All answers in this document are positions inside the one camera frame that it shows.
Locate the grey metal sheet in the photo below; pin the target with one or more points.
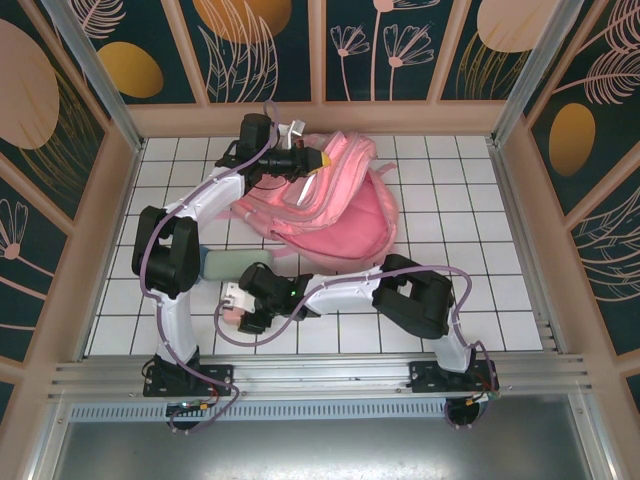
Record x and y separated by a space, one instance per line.
320 450

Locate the pale green pencil case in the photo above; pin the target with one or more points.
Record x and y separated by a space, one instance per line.
230 265

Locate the aluminium table side rail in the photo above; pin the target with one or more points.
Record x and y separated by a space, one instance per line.
504 175

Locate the wall panel with pink disc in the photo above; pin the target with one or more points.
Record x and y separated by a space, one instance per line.
475 75

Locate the wall panel with yellow oval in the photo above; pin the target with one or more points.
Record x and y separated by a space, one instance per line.
130 70

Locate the dark wall panel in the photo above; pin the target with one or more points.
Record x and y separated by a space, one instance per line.
634 395

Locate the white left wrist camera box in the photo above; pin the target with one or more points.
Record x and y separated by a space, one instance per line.
296 131

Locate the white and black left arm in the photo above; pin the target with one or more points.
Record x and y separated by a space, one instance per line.
210 195

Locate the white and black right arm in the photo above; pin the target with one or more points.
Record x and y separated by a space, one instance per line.
345 295

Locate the wall panel with single flower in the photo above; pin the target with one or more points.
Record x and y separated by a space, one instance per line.
30 280

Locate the pink backpack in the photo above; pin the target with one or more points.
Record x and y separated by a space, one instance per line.
345 235

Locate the wall panel with pink oval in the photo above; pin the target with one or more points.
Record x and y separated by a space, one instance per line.
30 85

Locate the wall panel with flower stems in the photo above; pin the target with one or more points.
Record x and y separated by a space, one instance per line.
360 75

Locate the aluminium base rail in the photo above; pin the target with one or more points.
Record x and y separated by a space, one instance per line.
320 372

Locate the wall panel with orange disc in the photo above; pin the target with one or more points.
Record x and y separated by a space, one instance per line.
240 50

